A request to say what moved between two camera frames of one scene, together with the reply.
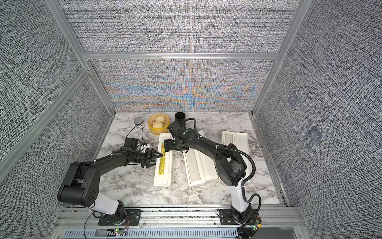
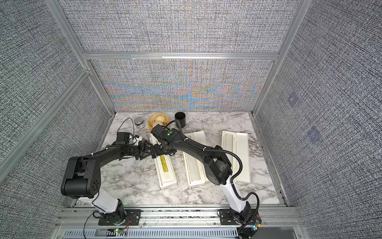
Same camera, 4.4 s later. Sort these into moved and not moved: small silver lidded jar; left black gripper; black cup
Moved: left black gripper
Not moved: small silver lidded jar; black cup
